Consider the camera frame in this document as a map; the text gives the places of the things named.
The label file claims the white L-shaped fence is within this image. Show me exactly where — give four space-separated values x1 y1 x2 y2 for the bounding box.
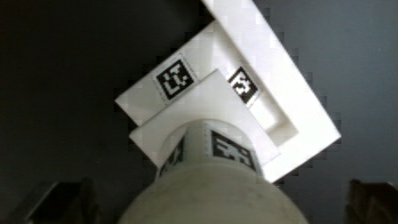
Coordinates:
201 0 341 182

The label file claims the white lamp bulb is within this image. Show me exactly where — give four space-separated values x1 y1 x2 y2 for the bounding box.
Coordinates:
117 120 309 224

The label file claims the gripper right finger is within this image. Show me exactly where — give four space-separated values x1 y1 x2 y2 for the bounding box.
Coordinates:
344 179 398 224

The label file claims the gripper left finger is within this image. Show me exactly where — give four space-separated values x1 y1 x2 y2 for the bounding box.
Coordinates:
10 178 101 224

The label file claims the white lamp base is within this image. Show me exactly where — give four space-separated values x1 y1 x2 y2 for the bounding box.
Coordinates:
115 23 296 164

